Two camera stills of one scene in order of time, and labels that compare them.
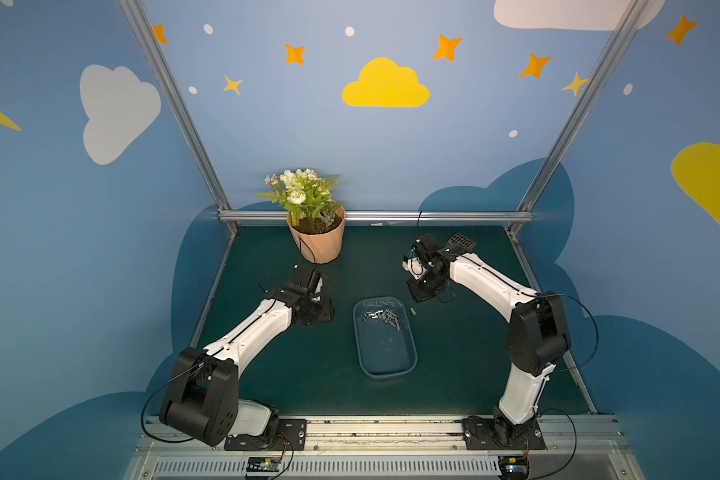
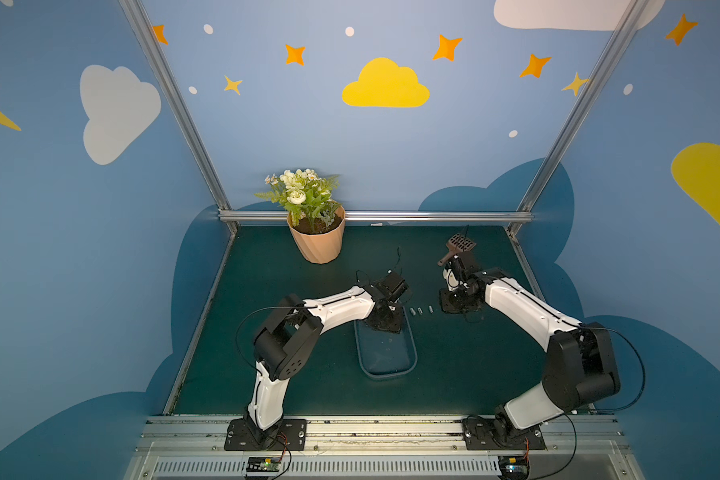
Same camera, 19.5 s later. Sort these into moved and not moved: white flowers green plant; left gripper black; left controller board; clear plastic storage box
Moved: left gripper black
Not moved: left controller board; white flowers green plant; clear plastic storage box
